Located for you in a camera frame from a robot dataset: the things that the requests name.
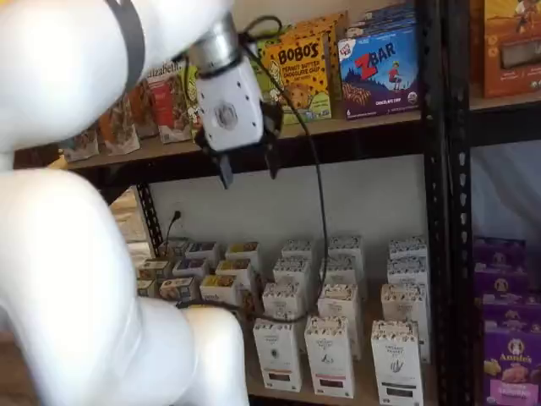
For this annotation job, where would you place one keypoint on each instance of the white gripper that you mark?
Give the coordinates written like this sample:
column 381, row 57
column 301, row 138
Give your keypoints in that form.
column 230, row 105

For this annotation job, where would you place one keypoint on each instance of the white box green strip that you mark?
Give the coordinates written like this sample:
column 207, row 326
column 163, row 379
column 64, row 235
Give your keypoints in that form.
column 406, row 272
column 408, row 249
column 403, row 304
column 396, row 368

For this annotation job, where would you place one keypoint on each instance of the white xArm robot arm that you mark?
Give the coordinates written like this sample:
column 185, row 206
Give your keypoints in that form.
column 63, row 254

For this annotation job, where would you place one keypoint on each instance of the green Bobo's apple pie box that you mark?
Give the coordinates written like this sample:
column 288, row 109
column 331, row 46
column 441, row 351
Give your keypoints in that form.
column 264, row 80

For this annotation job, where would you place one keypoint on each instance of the yellow Bobo's peanut butter box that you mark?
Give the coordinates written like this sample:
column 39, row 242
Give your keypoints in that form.
column 296, row 76
column 321, row 23

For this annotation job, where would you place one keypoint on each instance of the wooden shelf board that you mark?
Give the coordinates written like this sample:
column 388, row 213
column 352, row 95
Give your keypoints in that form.
column 362, row 380
column 507, row 103
column 338, row 123

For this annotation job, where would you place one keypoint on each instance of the yellow purely elizabeth box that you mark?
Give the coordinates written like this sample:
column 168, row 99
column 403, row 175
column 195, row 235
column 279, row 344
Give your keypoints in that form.
column 217, row 292
column 234, row 270
column 243, row 250

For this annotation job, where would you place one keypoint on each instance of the white box yellow strip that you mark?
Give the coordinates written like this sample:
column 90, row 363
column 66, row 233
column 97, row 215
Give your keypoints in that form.
column 297, row 249
column 281, row 300
column 291, row 270
column 277, row 355

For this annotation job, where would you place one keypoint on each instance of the green apple cinnamon oatmeal box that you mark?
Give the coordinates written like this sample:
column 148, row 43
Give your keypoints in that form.
column 145, row 288
column 154, row 270
column 172, row 248

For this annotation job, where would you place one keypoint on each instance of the white box pink strip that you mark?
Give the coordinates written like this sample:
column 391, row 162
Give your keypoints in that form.
column 344, row 272
column 345, row 247
column 329, row 359
column 340, row 302

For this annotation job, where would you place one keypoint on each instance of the blue Z Bar box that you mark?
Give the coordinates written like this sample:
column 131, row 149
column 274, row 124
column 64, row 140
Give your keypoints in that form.
column 380, row 76
column 380, row 17

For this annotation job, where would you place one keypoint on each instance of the black metal shelf rack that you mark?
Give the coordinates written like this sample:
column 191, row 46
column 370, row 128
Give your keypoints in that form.
column 460, row 254
column 433, row 211

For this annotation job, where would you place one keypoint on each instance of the purple Annie's pasta box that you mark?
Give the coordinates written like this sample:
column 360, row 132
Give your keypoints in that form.
column 513, row 372
column 511, row 317
column 505, row 285
column 498, row 256

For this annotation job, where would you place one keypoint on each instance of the orange snack box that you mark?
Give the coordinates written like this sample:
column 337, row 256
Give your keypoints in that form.
column 511, row 51

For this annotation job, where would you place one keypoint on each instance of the red label granola bag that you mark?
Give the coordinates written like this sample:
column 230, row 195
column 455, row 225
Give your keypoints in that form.
column 169, row 114

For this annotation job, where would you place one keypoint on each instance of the orange label granola bag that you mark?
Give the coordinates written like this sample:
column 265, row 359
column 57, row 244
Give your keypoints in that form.
column 141, row 110
column 120, row 131

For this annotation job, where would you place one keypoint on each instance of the purely elizabeth granola bag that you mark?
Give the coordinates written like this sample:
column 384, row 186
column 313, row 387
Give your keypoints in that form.
column 82, row 146

